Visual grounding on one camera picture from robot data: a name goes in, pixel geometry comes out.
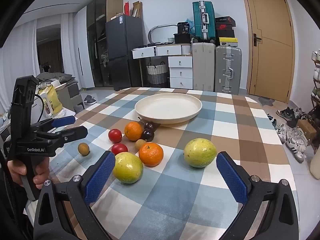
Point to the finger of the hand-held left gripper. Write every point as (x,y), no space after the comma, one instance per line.
(63,121)
(72,133)

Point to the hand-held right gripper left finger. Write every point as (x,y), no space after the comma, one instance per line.
(100,177)

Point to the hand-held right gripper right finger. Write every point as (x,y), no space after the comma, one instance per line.
(231,177)

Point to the brown longan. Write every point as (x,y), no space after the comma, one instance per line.
(140,143)
(83,149)

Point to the yellow-green guava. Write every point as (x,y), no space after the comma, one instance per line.
(128,168)
(200,152)

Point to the red tomato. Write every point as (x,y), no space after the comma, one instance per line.
(118,148)
(115,135)

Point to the orange mandarin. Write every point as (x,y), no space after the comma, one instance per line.
(133,130)
(151,154)

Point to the cream round plate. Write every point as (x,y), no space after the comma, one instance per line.
(167,107)

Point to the person's left hand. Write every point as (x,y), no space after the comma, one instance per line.
(41,173)

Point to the yellow printed bag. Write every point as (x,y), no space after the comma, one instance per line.
(52,100)

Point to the large cardboard box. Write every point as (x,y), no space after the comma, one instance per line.
(68,92)

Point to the grey slipper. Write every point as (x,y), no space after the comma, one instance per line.
(91,101)
(87,98)

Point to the grey bedding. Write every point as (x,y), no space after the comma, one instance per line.
(53,76)

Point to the white sheer curtain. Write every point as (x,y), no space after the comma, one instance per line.
(15,67)

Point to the dark purple plum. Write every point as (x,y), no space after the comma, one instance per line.
(149,125)
(148,135)

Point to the white wardrobe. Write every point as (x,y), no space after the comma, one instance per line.
(83,55)

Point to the pile of shoes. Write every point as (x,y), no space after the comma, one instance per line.
(292,135)

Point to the grey doormat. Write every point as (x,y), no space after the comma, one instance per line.
(266,101)

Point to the white container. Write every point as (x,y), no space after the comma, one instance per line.
(315,166)

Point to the dark glass tall cabinet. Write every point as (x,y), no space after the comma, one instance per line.
(96,42)

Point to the small brown cardboard box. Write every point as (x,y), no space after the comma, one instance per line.
(306,129)

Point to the black refrigerator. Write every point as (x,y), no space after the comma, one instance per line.
(125,42)

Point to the grey aluminium suitcase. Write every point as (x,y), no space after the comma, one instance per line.
(228,70)

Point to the white desk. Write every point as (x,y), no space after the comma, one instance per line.
(150,52)

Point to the beige suitcase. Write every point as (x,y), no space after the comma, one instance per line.
(203,67)

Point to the wooden door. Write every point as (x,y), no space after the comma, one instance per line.
(270,67)

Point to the white drawer cabinet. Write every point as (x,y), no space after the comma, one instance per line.
(180,72)

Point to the open brown cardboard box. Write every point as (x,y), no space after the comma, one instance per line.
(137,10)

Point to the small striped basket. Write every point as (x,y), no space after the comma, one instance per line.
(170,40)

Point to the yellow and black box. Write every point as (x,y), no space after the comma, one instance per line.
(228,42)

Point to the white pleated filter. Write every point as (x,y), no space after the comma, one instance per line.
(186,49)

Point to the plain black box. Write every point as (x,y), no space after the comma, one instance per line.
(225,33)

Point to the black storage box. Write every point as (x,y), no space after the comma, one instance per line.
(182,38)

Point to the red and black shoe box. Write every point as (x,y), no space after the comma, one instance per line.
(225,26)

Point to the black tub with label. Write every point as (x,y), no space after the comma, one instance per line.
(183,28)

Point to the blue plastic bag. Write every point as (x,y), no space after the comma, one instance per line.
(191,25)

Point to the teal suitcase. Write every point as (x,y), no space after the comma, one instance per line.
(203,21)

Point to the oval metal frame mirror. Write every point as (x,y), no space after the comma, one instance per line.
(162,25)

